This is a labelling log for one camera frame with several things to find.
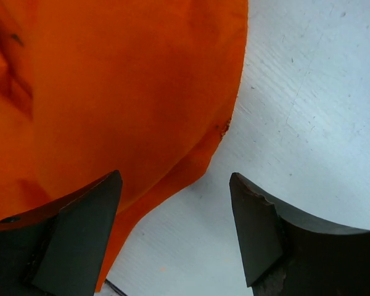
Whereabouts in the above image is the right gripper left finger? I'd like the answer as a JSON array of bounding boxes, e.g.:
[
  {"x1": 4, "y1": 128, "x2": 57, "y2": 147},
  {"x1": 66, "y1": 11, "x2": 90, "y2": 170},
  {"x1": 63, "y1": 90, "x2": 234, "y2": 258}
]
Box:
[{"x1": 0, "y1": 170, "x2": 122, "y2": 295}]

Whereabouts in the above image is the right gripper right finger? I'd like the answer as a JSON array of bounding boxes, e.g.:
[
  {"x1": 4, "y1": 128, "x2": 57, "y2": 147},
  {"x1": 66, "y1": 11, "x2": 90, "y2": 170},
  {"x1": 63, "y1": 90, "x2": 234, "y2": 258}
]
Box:
[{"x1": 229, "y1": 173, "x2": 370, "y2": 295}]

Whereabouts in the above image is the orange t shirt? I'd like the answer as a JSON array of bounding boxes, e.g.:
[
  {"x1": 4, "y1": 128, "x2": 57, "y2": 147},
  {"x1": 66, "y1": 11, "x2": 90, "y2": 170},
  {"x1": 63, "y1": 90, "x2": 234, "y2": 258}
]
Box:
[{"x1": 0, "y1": 1, "x2": 249, "y2": 292}]

